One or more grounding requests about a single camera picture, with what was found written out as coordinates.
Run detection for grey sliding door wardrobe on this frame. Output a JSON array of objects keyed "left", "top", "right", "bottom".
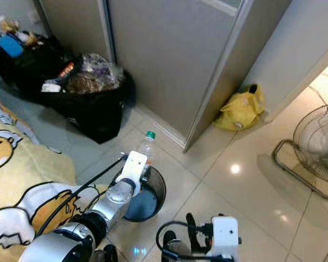
[{"left": 40, "top": 0, "right": 294, "bottom": 154}]

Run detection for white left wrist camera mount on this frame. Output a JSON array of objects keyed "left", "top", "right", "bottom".
[{"left": 120, "top": 151, "right": 148, "bottom": 190}]

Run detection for clear bottle with green cap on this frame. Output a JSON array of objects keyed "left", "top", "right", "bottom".
[{"left": 138, "top": 131, "right": 156, "bottom": 165}]

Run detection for orange snack packet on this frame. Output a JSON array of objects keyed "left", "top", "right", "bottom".
[{"left": 57, "top": 61, "right": 76, "bottom": 79}]

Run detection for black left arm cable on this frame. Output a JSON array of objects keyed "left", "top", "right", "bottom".
[{"left": 36, "top": 155, "right": 127, "bottom": 239}]

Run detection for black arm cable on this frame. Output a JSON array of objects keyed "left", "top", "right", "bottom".
[
  {"left": 159, "top": 219, "right": 213, "bottom": 243},
  {"left": 36, "top": 155, "right": 127, "bottom": 239}
]

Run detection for black bag with rubbish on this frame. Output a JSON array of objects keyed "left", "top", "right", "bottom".
[{"left": 0, "top": 34, "right": 67, "bottom": 94}]

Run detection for small black mesh waste bin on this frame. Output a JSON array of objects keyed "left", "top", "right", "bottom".
[{"left": 116, "top": 166, "right": 167, "bottom": 223}]

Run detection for yellowish bottle rubbish pile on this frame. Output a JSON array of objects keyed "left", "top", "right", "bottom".
[{"left": 0, "top": 15, "right": 45, "bottom": 47}]

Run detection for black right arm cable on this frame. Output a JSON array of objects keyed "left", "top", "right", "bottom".
[{"left": 159, "top": 219, "right": 213, "bottom": 243}]

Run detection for yellow plastic shopping bag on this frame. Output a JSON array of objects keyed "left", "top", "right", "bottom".
[{"left": 213, "top": 83, "right": 266, "bottom": 132}]

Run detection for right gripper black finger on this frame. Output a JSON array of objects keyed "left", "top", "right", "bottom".
[
  {"left": 187, "top": 213, "right": 205, "bottom": 252},
  {"left": 156, "top": 229, "right": 200, "bottom": 262}
]

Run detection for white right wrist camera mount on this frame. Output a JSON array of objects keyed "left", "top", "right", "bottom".
[{"left": 211, "top": 216, "right": 242, "bottom": 260}]

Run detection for white crumpled trash piece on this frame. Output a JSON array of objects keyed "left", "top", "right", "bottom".
[{"left": 42, "top": 80, "right": 62, "bottom": 93}]

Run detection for large full black trash bag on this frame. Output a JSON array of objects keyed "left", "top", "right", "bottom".
[{"left": 41, "top": 53, "right": 137, "bottom": 146}]

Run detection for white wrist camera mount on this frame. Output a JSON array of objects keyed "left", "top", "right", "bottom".
[
  {"left": 211, "top": 216, "right": 242, "bottom": 260},
  {"left": 120, "top": 151, "right": 148, "bottom": 190}
]

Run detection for metal floor fan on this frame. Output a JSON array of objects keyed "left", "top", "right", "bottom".
[{"left": 272, "top": 102, "right": 328, "bottom": 200}]

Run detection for crumpled clear plastic wrap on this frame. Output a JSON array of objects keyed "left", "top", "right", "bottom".
[{"left": 66, "top": 53, "right": 126, "bottom": 94}]

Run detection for yellow cartoon egg blanket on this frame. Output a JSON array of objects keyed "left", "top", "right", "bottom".
[{"left": 0, "top": 85, "right": 111, "bottom": 262}]

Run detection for blue box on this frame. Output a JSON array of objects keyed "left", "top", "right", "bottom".
[{"left": 0, "top": 33, "right": 25, "bottom": 58}]

